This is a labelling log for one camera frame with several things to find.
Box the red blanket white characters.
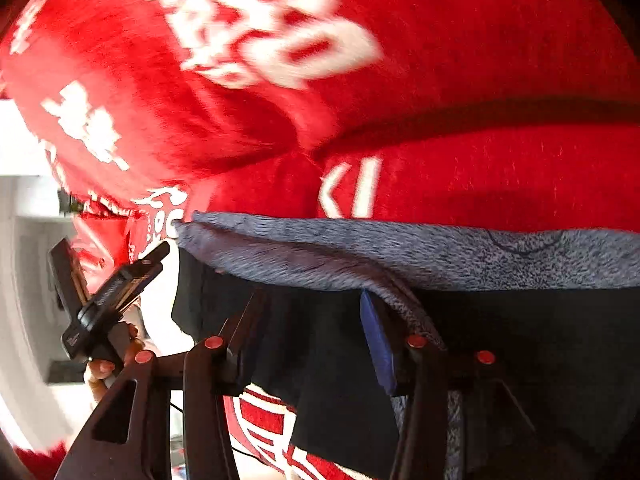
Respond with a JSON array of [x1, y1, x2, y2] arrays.
[[0, 0, 640, 480]]

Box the person's left hand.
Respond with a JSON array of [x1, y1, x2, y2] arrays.
[[84, 323, 157, 404]]

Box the black pants grey waistband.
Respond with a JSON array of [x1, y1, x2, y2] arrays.
[[172, 214, 639, 479]]

